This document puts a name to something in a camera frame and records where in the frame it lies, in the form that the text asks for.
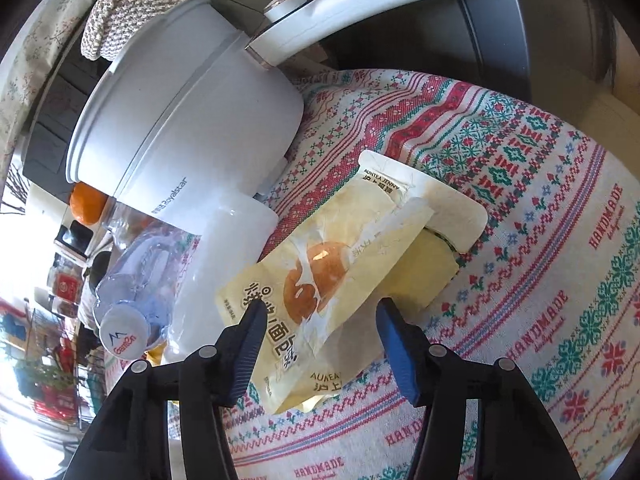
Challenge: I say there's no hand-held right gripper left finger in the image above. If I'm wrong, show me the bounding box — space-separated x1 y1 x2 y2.
62 302 268 480

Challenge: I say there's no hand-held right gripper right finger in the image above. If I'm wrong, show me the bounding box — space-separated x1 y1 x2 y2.
375 297 583 480

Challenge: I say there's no yellow bread wrapper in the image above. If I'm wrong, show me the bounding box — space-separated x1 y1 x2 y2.
215 150 488 416

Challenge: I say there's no translucent white plastic cup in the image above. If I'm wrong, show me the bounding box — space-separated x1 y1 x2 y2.
162 192 279 366

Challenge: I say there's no crushed clear plastic bottle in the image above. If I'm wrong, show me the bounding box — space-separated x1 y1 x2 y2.
92 200 211 361

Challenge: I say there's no patterned knit-print tablecloth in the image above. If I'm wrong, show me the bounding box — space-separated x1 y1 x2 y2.
165 67 640 480

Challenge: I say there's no orange fruit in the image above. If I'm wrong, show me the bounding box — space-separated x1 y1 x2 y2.
69 182 108 226

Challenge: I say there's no white electric cooking pot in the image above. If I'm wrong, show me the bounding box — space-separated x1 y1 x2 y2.
65 0 483 226

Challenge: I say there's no bundle of dry twigs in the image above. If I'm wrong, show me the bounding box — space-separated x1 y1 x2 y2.
0 167 31 213

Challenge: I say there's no grey refrigerator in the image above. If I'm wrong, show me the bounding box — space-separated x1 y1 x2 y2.
320 0 640 111

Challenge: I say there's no woven lidded basket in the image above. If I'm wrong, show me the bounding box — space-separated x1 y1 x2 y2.
80 0 221 61

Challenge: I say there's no floral dust cover cloth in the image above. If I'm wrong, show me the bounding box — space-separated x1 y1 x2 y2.
0 0 131 161

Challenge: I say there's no black wire rack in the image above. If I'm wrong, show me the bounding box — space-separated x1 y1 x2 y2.
0 280 106 431

